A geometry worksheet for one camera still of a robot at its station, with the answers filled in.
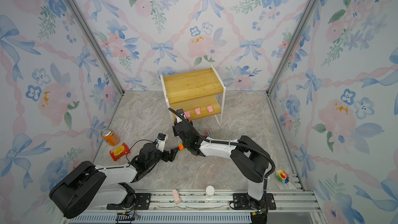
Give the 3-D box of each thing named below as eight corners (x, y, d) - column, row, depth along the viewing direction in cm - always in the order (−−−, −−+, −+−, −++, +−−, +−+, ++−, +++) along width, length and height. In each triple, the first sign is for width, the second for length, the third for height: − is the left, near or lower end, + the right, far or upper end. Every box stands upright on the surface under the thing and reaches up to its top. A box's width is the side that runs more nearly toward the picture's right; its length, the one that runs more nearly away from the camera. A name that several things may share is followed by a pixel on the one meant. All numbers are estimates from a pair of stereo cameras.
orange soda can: (108, 146, 94) (98, 137, 85) (111, 138, 97) (102, 128, 89) (118, 146, 94) (110, 137, 85) (121, 138, 97) (113, 128, 89)
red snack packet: (114, 162, 88) (112, 160, 86) (111, 153, 91) (108, 151, 89) (130, 152, 92) (128, 150, 89) (126, 144, 95) (125, 142, 92)
